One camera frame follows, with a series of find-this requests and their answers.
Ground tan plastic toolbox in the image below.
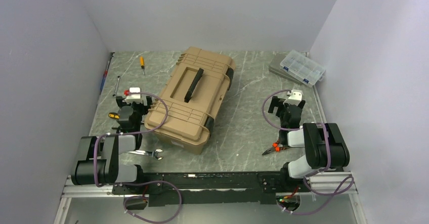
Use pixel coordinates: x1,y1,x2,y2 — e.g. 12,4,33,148
144,47,236,155

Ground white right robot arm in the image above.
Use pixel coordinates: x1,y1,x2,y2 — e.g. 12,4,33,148
263,96,350,191

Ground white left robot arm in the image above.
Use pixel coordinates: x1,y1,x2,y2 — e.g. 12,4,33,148
70,96,152,194

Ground silver combination wrench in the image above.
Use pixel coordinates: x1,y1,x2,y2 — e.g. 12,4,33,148
127,149,163,160

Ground clear compartment organizer box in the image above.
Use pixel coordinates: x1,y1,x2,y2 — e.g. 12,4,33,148
280,50,326,87

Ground grey flat case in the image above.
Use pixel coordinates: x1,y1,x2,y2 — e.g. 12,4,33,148
269,53,303,84

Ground yellow handled screwdriver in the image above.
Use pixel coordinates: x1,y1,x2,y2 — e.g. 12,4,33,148
108,112,120,120

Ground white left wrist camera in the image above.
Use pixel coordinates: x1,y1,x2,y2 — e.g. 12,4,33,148
124,87,143,104

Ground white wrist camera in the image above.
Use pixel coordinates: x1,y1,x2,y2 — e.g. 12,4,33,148
285,89,303,106
124,87,143,104

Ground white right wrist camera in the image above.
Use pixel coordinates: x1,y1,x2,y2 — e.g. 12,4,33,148
285,89,303,106

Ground small ratchet ring wrench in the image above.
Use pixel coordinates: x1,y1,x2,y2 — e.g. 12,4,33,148
112,76,121,98

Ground orange handled pliers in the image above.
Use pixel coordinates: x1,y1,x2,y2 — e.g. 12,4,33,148
262,142,289,156

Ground blue red tool at wall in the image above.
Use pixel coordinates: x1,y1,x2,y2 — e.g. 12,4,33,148
100,61,110,92

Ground all-yellow handled screwdriver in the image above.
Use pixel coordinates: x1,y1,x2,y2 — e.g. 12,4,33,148
140,57,145,75

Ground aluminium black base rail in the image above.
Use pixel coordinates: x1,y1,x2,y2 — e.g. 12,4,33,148
54,170,367,223

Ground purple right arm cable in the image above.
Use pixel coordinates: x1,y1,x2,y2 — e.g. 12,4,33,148
261,89,355,216

